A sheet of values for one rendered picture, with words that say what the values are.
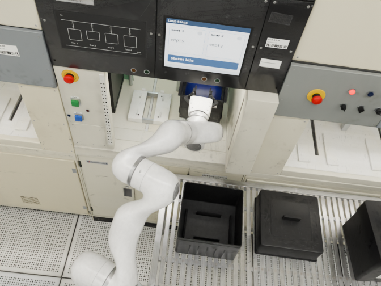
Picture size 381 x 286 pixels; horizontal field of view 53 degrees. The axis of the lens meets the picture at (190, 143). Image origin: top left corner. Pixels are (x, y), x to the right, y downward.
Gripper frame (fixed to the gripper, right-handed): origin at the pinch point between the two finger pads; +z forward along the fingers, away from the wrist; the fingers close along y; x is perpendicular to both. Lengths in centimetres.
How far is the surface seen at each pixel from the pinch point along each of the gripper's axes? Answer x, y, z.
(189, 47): 37.4, -7.2, -17.0
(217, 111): -15.5, 8.9, 3.2
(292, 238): -34, 51, -49
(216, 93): -14.3, 7.1, 13.8
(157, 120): -28.3, -20.7, 1.7
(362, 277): -38, 83, -59
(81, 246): -120, -61, -38
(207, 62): 32.0, -0.3, -16.7
